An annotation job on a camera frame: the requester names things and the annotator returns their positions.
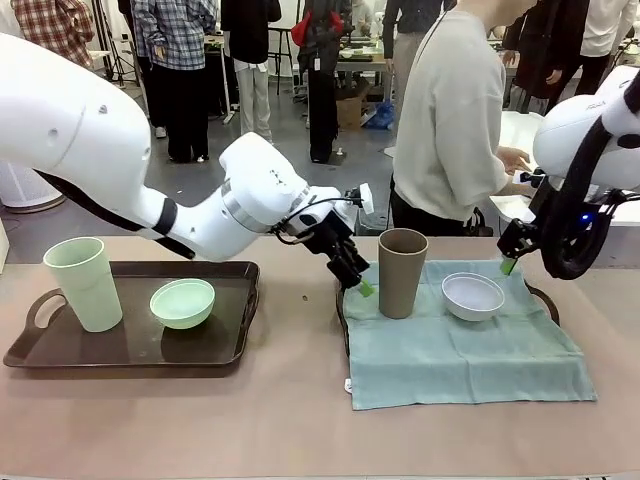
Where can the tall taupe cup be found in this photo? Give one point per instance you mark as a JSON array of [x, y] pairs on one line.
[[400, 280]]

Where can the blue plastic bag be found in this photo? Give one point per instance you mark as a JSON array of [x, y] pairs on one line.
[[382, 115]]

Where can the mannequin with beige legs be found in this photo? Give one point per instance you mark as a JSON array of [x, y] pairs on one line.
[[401, 80]]

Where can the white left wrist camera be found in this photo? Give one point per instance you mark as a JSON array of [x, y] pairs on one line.
[[367, 199]]

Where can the white table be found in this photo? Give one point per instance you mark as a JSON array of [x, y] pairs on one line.
[[515, 125]]

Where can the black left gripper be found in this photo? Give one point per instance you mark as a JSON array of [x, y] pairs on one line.
[[325, 232]]

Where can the person in white shirt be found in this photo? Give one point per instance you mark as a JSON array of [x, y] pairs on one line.
[[605, 25]]

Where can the red bag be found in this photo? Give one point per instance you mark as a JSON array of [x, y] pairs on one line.
[[301, 27]]

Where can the person in blue plaid shirt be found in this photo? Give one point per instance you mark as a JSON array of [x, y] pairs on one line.
[[170, 35]]

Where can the cardboard box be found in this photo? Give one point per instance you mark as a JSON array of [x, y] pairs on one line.
[[350, 112]]

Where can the person in cream sweater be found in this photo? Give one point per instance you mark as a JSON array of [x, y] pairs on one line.
[[445, 125]]

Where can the person in black top white trousers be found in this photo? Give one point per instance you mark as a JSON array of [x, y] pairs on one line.
[[250, 30]]

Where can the person in red plaid shirt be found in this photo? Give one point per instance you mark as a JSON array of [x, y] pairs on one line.
[[55, 30]]

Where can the white cabinet edge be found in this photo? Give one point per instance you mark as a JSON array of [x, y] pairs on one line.
[[3, 245]]

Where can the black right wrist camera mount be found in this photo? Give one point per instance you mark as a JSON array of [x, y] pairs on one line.
[[541, 197]]

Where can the pale green bowl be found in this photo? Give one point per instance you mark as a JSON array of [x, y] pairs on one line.
[[182, 307]]

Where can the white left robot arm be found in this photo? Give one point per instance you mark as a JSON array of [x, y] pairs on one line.
[[75, 125]]

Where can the white bowl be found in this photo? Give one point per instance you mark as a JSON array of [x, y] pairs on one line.
[[472, 300]]

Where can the person's left hand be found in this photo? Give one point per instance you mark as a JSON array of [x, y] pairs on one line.
[[517, 161]]

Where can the tall pale green cup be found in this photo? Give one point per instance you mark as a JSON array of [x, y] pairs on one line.
[[85, 290]]

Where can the person in black coat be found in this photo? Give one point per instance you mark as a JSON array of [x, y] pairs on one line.
[[545, 50]]

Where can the teal cloth mat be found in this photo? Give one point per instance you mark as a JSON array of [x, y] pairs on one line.
[[450, 360]]

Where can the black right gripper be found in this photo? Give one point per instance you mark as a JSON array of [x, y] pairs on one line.
[[582, 215]]

